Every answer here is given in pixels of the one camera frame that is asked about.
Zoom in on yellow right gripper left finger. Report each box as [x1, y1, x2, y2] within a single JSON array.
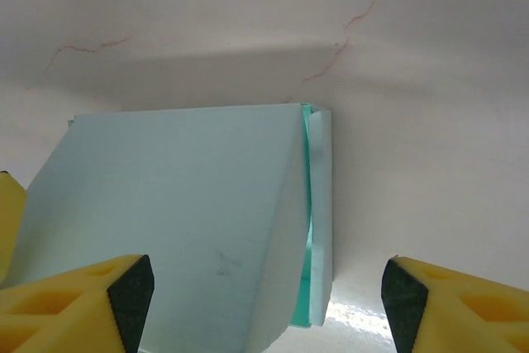
[[0, 253, 155, 353]]

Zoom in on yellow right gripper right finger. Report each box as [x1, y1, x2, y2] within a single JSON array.
[[380, 256, 529, 353]]

